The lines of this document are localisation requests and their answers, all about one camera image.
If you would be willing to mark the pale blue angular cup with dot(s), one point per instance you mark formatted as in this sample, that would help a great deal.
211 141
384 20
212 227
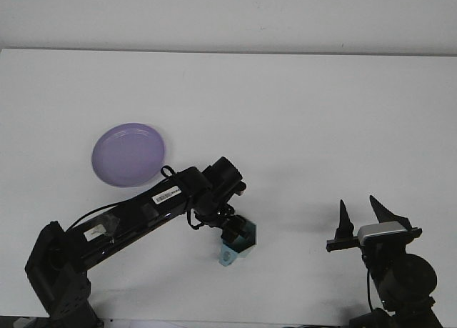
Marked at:
242 249

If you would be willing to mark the pale purple round plate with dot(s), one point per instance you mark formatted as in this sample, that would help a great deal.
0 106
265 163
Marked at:
125 153

